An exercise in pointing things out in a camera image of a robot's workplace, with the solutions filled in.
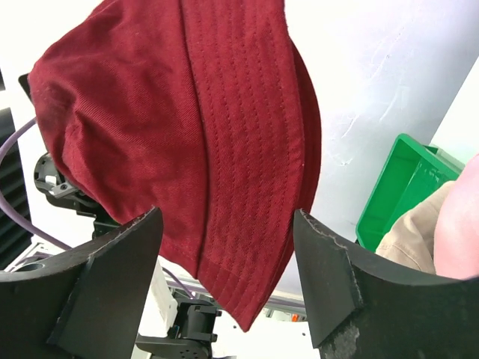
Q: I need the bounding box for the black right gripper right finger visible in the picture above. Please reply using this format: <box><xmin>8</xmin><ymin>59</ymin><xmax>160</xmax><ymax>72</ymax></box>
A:
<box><xmin>293</xmin><ymin>210</ymin><xmax>478</xmax><ymax>359</ymax></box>

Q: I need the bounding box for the pink bucket hat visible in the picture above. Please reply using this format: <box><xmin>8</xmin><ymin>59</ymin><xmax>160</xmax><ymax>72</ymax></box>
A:
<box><xmin>434</xmin><ymin>156</ymin><xmax>478</xmax><ymax>280</ymax></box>

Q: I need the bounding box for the dark red bucket hat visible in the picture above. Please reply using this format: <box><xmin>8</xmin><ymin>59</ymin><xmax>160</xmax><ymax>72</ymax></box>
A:
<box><xmin>28</xmin><ymin>1</ymin><xmax>321</xmax><ymax>331</ymax></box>

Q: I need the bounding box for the green plastic bin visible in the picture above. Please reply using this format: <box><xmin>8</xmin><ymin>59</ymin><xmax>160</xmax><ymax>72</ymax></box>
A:
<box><xmin>356</xmin><ymin>134</ymin><xmax>464</xmax><ymax>251</ymax></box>

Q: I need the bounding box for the beige bucket hat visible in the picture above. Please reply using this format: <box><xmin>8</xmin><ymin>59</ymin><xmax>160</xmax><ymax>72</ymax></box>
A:
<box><xmin>375</xmin><ymin>181</ymin><xmax>454</xmax><ymax>274</ymax></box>

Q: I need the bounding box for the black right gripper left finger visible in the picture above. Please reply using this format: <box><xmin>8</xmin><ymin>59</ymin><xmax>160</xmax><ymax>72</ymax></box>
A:
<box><xmin>1</xmin><ymin>209</ymin><xmax>163</xmax><ymax>358</ymax></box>

